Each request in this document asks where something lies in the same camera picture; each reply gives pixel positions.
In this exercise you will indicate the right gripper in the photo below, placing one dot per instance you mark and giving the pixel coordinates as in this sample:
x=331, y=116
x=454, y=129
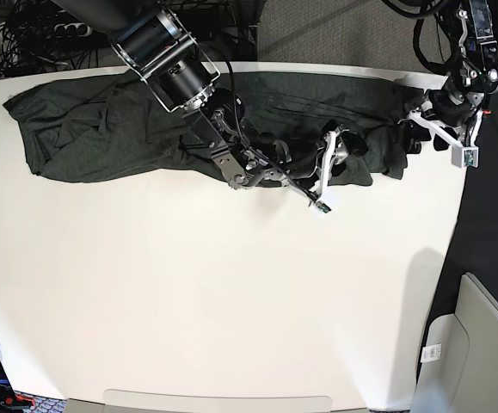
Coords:
x=303, y=159

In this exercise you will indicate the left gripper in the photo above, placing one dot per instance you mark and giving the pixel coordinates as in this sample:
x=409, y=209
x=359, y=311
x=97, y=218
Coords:
x=444, y=117

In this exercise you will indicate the dark green long-sleeve shirt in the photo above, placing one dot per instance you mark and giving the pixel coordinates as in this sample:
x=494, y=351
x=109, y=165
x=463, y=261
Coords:
x=97, y=129

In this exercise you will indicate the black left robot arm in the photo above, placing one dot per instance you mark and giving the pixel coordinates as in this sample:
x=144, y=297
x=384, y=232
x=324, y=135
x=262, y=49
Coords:
x=468, y=27

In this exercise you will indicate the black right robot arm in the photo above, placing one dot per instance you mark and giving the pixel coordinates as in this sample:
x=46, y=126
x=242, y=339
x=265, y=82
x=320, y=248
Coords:
x=151, y=40

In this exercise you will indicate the beige plastic bin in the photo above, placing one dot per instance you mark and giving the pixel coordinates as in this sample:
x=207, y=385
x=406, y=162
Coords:
x=459, y=363

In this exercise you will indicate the white power strip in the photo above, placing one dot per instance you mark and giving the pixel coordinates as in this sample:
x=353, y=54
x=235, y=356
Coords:
x=72, y=30

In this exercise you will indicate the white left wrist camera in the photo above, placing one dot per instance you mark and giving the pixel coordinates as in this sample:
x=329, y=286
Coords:
x=465, y=156

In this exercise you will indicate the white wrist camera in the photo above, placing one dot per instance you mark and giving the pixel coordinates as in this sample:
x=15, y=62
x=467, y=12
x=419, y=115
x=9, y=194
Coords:
x=325, y=204
x=465, y=156

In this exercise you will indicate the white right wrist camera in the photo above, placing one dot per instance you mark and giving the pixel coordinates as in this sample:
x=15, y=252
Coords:
x=325, y=204

